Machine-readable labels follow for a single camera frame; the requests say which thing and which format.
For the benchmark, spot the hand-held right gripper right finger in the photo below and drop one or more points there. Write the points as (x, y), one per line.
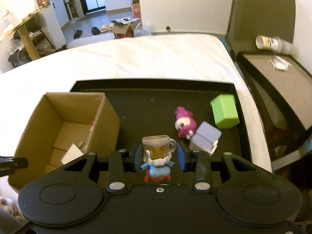
(181, 156)

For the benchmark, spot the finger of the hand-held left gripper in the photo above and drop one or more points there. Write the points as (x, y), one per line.
(14, 164)

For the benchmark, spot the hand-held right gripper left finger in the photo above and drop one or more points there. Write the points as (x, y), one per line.
(137, 154)

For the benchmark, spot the blue figurine with beer mug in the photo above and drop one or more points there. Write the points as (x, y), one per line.
(157, 171)

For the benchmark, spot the pink figurine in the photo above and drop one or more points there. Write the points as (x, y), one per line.
(185, 123)

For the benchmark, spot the white purple toy box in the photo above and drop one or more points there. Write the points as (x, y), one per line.
(207, 134)

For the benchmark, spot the black tray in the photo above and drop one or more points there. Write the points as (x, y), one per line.
(151, 112)

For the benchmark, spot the white rectangular block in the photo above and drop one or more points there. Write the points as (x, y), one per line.
(70, 154)

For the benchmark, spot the green cube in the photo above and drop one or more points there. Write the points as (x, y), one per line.
(225, 112)

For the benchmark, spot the black chair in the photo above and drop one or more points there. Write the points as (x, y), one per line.
(17, 58)

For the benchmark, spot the black side table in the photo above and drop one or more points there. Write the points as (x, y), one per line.
(280, 85)

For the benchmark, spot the white floor mat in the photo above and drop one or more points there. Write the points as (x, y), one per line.
(90, 40)

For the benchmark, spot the clear plastic bag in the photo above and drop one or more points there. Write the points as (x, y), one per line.
(143, 31)

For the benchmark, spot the red cardboard floor box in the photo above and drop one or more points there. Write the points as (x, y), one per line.
(124, 30)

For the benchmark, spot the round yellow side table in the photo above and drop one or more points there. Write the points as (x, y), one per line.
(25, 39)

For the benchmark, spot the beige slipper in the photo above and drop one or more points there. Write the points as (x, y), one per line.
(104, 28)
(111, 27)

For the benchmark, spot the black slipper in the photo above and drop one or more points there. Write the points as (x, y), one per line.
(78, 34)
(95, 31)

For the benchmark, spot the white face mask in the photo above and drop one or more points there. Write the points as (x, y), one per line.
(280, 63)

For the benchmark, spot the stack of plastic cups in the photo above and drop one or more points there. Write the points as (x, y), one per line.
(270, 43)

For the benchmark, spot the orange box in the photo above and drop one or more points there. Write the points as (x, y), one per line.
(136, 9)

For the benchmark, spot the olive brown board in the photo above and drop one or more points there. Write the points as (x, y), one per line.
(258, 12)

